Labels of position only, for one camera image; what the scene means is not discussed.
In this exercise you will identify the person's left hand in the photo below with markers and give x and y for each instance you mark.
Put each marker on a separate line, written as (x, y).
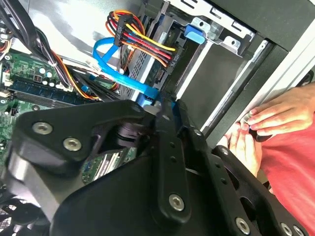
(290, 110)

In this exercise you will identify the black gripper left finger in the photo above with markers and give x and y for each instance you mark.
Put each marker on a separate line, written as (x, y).
(73, 118)

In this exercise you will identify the hard disk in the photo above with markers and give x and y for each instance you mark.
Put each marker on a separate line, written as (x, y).
(195, 34)

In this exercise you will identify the person's right hand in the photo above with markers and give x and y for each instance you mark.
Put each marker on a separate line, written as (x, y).
(246, 147)

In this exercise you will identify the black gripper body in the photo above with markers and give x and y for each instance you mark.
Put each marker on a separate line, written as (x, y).
(110, 209)

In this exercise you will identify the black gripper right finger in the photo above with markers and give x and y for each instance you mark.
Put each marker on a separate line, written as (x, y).
(221, 177)

